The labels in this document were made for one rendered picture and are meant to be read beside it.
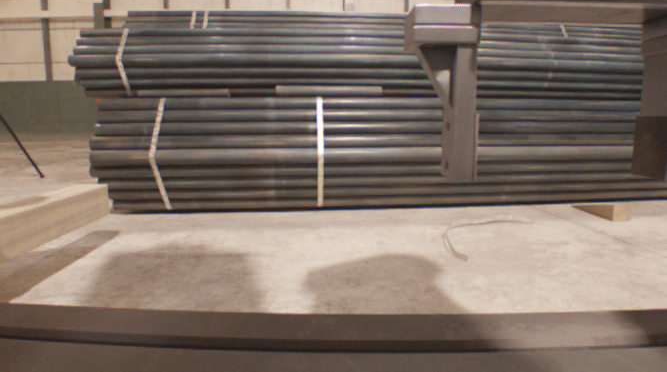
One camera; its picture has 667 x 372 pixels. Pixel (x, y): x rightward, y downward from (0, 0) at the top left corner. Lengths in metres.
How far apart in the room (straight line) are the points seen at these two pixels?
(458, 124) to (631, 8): 0.12
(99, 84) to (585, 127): 2.15
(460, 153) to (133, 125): 1.42
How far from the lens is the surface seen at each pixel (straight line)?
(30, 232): 1.04
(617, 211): 1.72
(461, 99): 0.21
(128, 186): 1.57
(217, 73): 1.55
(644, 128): 0.30
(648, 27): 0.31
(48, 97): 10.77
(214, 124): 1.43
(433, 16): 0.21
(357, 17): 2.12
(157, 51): 1.64
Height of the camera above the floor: 0.39
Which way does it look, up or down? 7 degrees down
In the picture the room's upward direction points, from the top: straight up
